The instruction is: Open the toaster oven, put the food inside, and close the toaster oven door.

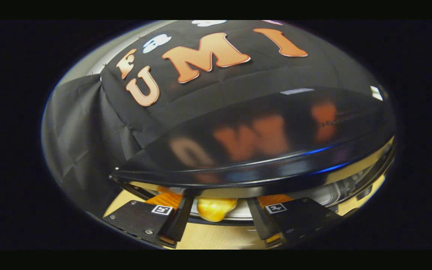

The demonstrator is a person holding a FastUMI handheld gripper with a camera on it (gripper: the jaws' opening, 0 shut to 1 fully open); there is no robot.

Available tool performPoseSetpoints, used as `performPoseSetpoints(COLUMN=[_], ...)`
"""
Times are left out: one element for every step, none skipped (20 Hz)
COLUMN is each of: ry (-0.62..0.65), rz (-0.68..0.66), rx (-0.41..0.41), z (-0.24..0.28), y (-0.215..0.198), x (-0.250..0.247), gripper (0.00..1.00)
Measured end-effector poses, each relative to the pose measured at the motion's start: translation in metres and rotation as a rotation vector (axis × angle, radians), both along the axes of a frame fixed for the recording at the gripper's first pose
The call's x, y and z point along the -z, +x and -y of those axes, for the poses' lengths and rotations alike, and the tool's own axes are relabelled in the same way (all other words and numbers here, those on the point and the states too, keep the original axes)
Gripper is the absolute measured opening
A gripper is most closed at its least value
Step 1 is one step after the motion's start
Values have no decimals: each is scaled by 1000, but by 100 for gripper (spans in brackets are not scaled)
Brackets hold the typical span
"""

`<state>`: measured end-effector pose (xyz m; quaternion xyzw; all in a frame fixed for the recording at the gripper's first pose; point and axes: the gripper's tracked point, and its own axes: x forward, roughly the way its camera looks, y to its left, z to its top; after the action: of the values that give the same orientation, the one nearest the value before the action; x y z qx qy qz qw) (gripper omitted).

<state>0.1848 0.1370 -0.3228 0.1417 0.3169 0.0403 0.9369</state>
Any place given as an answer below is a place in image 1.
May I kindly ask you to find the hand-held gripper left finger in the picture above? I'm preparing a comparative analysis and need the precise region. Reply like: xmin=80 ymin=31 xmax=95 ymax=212
xmin=103 ymin=193 xmax=194 ymax=248

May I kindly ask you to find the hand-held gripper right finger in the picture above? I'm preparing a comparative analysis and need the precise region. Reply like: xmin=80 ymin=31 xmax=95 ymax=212
xmin=247 ymin=194 xmax=359 ymax=246

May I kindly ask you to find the yellow croissant bread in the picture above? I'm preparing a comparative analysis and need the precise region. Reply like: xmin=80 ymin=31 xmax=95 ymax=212
xmin=196 ymin=198 xmax=238 ymax=222

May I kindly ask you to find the black toaster oven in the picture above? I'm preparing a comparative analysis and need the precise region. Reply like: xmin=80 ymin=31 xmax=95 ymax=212
xmin=109 ymin=87 xmax=396 ymax=225

